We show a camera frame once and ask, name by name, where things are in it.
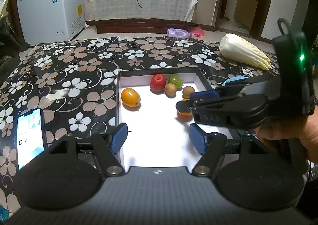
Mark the person's right hand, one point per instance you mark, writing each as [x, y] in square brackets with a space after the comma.
[304, 128]

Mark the pink floor mat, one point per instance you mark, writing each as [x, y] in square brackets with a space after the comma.
[196, 31]

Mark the white black scooter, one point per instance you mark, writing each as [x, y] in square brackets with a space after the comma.
[5, 28]

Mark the black tray with white inside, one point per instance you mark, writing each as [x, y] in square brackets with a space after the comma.
[157, 136]

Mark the floral black table cloth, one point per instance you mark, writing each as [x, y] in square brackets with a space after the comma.
[74, 83]

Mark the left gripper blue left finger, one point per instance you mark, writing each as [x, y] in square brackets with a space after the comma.
[118, 138]

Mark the purple detergent bottle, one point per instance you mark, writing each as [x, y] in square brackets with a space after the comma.
[179, 33]

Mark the brown kiwi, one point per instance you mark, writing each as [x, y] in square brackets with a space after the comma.
[170, 89]
[187, 91]

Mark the yellow orange fruit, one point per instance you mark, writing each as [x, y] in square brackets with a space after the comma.
[130, 98]

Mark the smartphone with lit screen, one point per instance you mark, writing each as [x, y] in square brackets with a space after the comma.
[31, 136]

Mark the blue plastic bag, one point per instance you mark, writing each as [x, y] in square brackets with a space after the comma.
[4, 214]

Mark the white chest freezer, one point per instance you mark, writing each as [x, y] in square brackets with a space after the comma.
[44, 21]

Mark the tv cabinet with lace cloth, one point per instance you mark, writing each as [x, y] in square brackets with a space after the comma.
[141, 16]

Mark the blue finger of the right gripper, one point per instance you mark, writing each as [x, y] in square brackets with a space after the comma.
[204, 95]
[184, 106]

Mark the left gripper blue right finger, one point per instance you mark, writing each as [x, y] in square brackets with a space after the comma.
[198, 138]

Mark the napa cabbage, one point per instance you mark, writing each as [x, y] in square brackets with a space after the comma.
[237, 49]

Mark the camera with screen on gripper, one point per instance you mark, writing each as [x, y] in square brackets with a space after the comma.
[297, 94]

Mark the blue cartoon tiger plate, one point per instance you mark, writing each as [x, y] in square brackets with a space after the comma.
[234, 79]

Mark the red apple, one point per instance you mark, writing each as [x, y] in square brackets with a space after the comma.
[157, 83]

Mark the small orange fruit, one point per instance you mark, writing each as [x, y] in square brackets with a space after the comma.
[185, 114]

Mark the green apple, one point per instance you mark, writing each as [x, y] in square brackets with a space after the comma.
[176, 81]

